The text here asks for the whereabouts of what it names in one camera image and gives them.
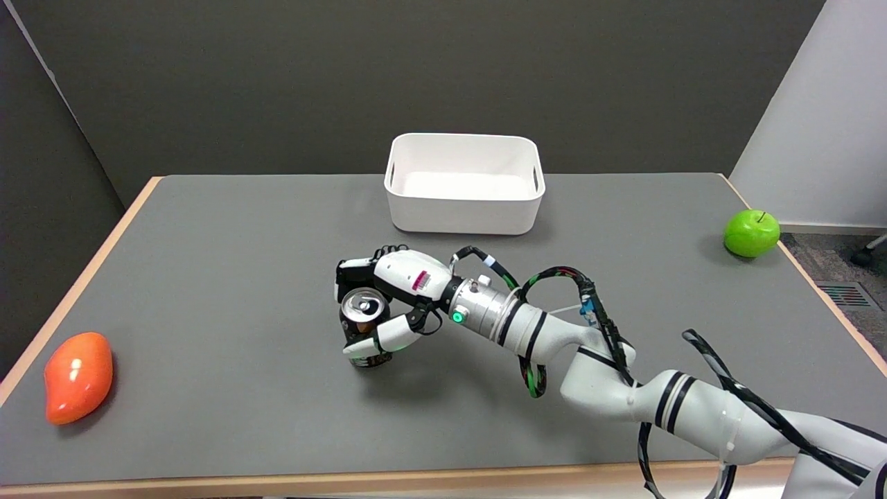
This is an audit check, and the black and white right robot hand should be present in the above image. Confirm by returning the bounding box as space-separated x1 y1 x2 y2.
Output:
335 244 462 362

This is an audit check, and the black drink can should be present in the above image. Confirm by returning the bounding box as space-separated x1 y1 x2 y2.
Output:
339 288 395 369

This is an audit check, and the white plastic bin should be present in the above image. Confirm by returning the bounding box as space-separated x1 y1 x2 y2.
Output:
384 133 546 236

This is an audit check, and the green apple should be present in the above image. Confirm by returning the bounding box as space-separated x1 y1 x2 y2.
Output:
723 209 781 259

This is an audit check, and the orange mango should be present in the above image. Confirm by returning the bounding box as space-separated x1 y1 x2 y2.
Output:
44 332 114 426

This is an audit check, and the floor vent grille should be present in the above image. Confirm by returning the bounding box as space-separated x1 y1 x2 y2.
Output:
816 281 875 309

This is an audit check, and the black chair caster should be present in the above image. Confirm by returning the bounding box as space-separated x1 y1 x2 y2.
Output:
851 234 887 268

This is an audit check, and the black braided cable with coloured wires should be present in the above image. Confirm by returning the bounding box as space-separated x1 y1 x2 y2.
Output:
449 245 635 386

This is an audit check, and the green wire loop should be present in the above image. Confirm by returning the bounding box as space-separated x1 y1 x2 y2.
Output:
518 333 548 399

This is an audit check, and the black wrapped cable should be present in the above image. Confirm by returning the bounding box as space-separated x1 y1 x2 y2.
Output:
636 329 875 499

